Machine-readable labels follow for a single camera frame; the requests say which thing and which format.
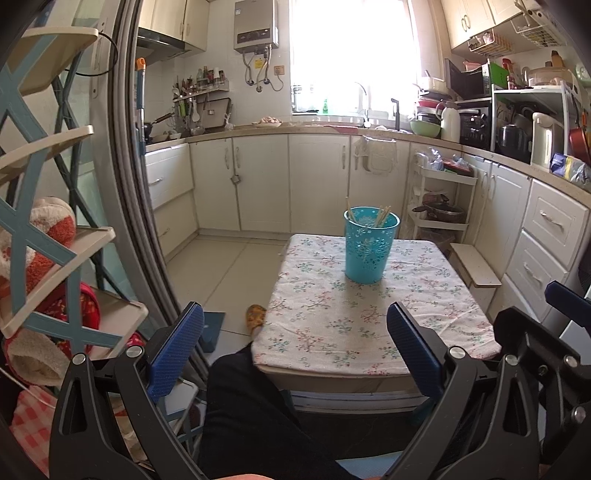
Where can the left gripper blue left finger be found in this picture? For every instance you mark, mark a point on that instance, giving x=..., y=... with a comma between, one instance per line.
x=168, y=360

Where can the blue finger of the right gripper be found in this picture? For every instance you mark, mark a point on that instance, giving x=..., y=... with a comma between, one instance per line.
x=569, y=303

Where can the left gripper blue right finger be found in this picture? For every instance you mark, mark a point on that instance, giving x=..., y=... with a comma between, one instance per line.
x=421, y=349

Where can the teal perforated plastic basket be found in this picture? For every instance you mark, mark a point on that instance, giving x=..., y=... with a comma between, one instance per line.
x=368, y=248

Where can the bamboo chopstick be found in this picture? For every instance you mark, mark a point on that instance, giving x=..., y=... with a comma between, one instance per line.
x=382, y=216

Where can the white kitchen cabinets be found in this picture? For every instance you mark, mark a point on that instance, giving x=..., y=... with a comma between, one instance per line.
x=529, y=226

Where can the blue dustpan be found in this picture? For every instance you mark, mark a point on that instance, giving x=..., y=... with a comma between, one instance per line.
x=212, y=328

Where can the yellow slipper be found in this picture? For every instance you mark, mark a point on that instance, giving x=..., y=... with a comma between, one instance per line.
x=254, y=318

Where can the small wooden stool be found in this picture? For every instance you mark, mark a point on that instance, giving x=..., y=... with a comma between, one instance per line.
x=476, y=273

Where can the black trouser leg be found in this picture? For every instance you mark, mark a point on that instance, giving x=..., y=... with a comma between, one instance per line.
x=249, y=430

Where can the floral white tablecloth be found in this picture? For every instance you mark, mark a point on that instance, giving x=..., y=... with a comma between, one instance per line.
x=321, y=322

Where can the blue white folding shelf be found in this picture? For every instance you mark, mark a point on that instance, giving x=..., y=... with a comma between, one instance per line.
x=42, y=246

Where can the white corner shelf rack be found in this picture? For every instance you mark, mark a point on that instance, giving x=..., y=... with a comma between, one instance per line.
x=442, y=192

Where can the bamboo chopstick bundle piece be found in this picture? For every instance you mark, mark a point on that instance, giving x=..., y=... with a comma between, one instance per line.
x=351, y=216

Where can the black frying pan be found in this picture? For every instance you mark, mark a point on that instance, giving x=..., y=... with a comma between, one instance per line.
x=148, y=126

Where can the white thermos jug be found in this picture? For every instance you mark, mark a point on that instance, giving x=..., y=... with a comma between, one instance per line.
x=450, y=121

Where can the black microwave oven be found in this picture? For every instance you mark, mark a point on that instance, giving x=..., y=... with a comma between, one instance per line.
x=468, y=85

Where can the white gas water heater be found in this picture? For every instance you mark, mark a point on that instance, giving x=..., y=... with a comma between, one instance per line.
x=256, y=26

